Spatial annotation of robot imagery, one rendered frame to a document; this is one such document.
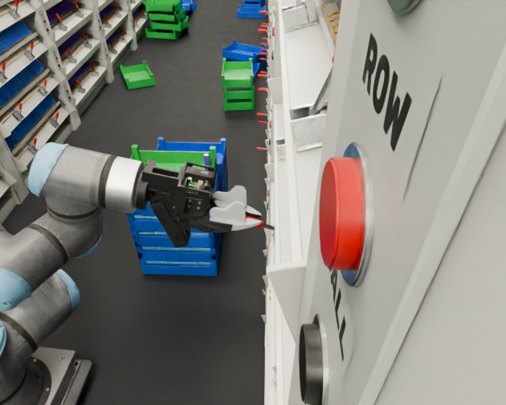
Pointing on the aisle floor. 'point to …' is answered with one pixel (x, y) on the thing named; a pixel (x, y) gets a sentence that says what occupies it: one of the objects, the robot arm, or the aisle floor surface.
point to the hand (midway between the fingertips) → (252, 220)
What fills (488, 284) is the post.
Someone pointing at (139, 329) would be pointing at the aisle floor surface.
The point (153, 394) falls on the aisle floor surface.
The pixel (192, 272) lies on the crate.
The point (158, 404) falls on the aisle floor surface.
